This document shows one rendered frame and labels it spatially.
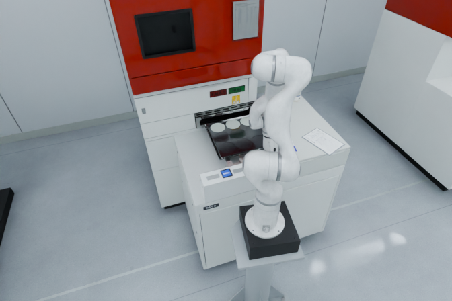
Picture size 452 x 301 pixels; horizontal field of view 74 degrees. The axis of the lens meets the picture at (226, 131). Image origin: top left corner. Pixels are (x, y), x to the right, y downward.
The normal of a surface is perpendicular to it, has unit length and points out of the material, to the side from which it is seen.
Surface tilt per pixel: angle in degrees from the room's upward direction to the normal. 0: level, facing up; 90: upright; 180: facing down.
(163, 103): 90
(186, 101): 90
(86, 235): 0
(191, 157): 0
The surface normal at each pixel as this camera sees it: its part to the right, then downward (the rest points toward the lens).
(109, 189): -0.02, -0.77
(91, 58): 0.31, 0.60
